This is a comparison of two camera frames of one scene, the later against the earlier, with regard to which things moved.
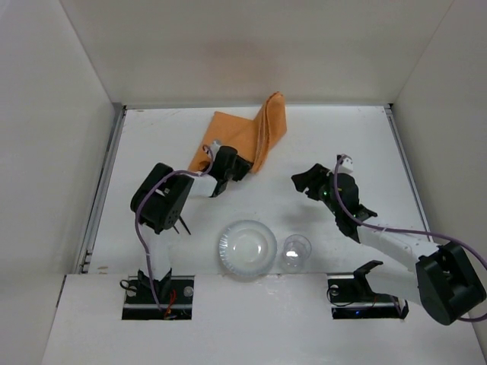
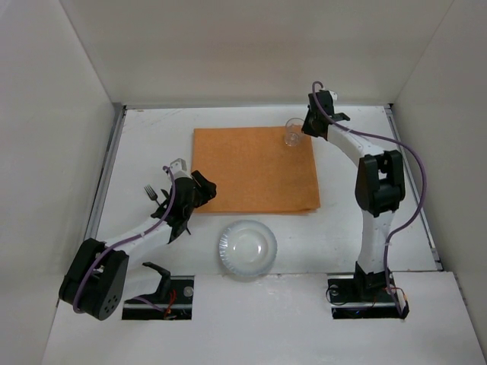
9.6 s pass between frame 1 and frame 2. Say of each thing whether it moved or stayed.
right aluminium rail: stayed
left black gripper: moved
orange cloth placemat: moved
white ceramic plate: stayed
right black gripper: moved
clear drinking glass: moved
